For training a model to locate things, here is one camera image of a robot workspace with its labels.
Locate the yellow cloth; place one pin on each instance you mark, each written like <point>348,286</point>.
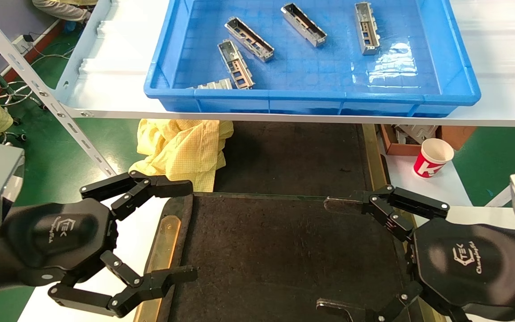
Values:
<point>181,152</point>

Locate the white power strip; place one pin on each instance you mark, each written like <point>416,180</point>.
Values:
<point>21,44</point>

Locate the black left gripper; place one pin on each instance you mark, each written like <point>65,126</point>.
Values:
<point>56,237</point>

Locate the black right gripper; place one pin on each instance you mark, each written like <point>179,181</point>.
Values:
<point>472,268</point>

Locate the grey metal scrap pieces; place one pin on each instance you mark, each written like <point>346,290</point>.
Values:
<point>414,133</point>

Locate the brown cardboard box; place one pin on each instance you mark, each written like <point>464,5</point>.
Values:
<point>456,134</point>

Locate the white slotted shelf upright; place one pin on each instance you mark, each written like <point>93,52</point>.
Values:
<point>503,194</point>
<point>29,74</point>

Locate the silver metal bracket part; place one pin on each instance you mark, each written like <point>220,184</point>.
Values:
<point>315,39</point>
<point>227,50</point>
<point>264,52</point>
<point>369,44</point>
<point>217,84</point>

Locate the person in beige garment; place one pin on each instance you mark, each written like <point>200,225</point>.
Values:
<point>61,9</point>

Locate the blue plastic bin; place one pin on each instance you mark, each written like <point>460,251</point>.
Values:
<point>320,67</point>

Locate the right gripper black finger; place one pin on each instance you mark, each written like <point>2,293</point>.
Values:
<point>342,311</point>

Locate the wheeled chair base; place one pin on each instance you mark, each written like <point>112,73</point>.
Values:
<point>18,134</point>

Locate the red and white paper cup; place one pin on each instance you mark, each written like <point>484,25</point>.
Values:
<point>427,167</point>

